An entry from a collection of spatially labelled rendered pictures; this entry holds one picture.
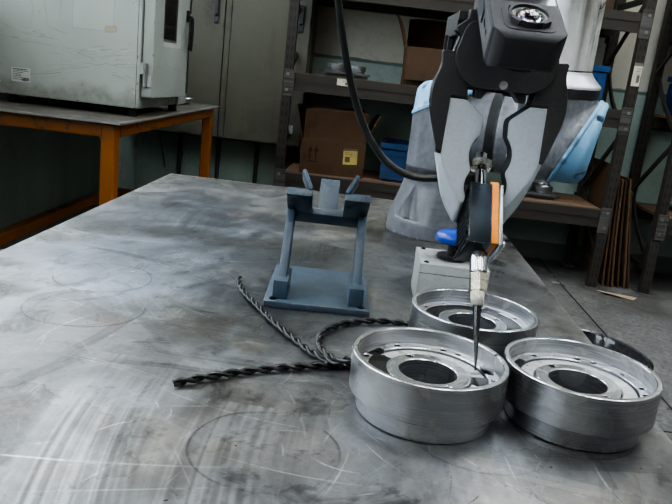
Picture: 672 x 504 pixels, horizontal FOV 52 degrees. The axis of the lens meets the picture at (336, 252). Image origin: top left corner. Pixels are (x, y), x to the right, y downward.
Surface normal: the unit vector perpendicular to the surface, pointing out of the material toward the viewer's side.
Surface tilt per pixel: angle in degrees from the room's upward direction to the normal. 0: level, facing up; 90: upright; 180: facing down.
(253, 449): 0
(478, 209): 56
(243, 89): 90
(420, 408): 90
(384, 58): 90
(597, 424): 90
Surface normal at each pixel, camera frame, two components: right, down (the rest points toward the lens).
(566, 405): -0.45, 0.18
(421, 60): -0.08, 0.10
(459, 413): 0.25, 0.27
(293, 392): 0.11, -0.96
